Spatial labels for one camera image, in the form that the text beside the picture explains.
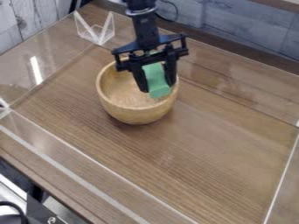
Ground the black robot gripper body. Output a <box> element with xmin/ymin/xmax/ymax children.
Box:
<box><xmin>112</xmin><ymin>0</ymin><xmax>189</xmax><ymax>72</ymax></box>

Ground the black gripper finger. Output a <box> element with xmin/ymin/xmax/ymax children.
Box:
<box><xmin>131</xmin><ymin>63</ymin><xmax>148</xmax><ymax>93</ymax></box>
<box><xmin>163</xmin><ymin>54</ymin><xmax>176</xmax><ymax>87</ymax></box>

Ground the green rectangular block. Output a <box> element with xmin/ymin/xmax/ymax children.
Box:
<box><xmin>143</xmin><ymin>62</ymin><xmax>172</xmax><ymax>99</ymax></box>

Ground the round wooden bowl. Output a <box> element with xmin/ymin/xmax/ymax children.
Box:
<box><xmin>96</xmin><ymin>62</ymin><xmax>179</xmax><ymax>124</ymax></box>

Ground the clear acrylic corner bracket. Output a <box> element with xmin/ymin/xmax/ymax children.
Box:
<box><xmin>74</xmin><ymin>11</ymin><xmax>115</xmax><ymax>46</ymax></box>

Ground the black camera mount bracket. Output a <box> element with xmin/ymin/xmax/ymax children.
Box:
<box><xmin>26</xmin><ymin>194</ymin><xmax>68</xmax><ymax>224</ymax></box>

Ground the black cable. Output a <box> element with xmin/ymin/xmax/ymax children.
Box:
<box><xmin>0</xmin><ymin>200</ymin><xmax>30</xmax><ymax>224</ymax></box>

